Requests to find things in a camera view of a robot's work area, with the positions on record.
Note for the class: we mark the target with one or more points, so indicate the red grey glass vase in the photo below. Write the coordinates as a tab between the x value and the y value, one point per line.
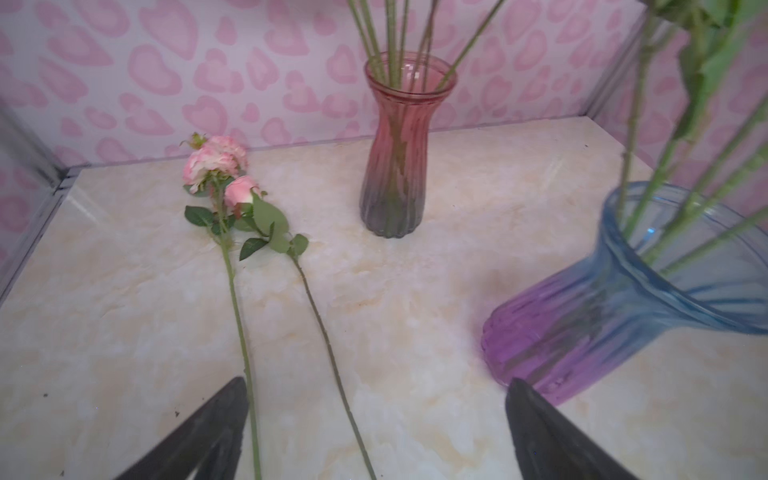
393	192

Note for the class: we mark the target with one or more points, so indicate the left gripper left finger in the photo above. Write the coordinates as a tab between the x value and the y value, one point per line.
207	445

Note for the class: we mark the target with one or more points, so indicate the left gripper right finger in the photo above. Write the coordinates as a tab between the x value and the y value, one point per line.
550	447

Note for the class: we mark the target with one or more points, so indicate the purple glass vase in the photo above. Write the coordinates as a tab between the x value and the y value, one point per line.
571	329

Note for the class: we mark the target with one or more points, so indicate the small pink spray rose stem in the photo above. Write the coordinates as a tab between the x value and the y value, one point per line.
216	162

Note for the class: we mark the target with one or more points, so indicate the peach spray rose stem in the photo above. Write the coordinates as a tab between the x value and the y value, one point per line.
716	34

